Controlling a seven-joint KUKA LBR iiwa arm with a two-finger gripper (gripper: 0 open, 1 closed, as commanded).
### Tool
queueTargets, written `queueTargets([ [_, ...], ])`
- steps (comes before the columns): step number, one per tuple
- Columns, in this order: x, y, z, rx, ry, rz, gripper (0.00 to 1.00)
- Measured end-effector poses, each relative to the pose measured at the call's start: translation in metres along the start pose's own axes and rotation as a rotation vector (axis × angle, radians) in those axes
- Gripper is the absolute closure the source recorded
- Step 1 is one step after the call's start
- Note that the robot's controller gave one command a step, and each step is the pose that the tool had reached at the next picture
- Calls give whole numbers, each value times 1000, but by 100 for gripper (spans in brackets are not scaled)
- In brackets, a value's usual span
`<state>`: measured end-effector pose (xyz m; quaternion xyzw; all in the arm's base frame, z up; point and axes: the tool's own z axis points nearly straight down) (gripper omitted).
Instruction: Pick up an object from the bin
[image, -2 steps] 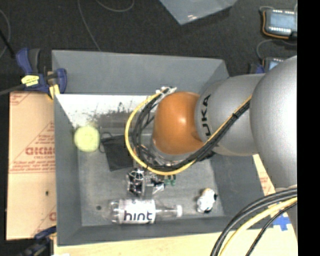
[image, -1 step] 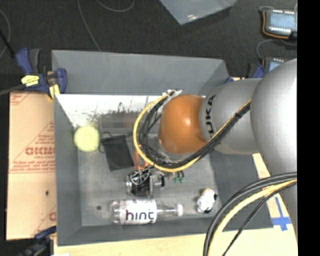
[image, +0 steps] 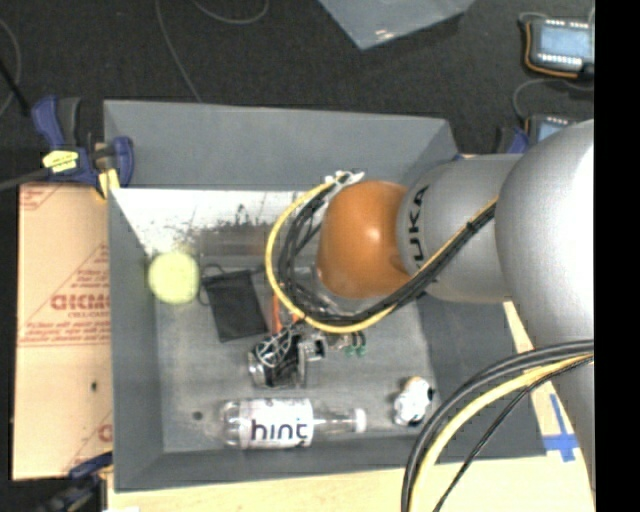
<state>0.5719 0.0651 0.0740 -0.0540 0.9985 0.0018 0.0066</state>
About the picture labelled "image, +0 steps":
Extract orange narrow stick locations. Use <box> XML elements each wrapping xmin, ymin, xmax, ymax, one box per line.
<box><xmin>271</xmin><ymin>293</ymin><xmax>302</xmax><ymax>334</ymax></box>

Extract clear plastic bottle white label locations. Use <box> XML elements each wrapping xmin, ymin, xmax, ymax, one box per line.
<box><xmin>218</xmin><ymin>397</ymin><xmax>369</xmax><ymax>450</ymax></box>

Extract black cloth pouch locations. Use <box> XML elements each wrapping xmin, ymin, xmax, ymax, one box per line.
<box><xmin>199</xmin><ymin>264</ymin><xmax>270</xmax><ymax>344</ymax></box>

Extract white and black toy ball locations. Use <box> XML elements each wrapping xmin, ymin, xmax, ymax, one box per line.
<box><xmin>392</xmin><ymin>375</ymin><xmax>435</xmax><ymax>428</ymax></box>

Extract yellow-green tennis ball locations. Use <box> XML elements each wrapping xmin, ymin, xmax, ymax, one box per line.
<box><xmin>147</xmin><ymin>250</ymin><xmax>202</xmax><ymax>305</ymax></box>

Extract grey metal bin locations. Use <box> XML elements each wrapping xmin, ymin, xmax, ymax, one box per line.
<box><xmin>102</xmin><ymin>99</ymin><xmax>547</xmax><ymax>491</ymax></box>

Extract brown cardboard board red print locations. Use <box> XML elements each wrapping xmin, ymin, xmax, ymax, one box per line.
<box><xmin>10</xmin><ymin>182</ymin><xmax>114</xmax><ymax>481</ymax></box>

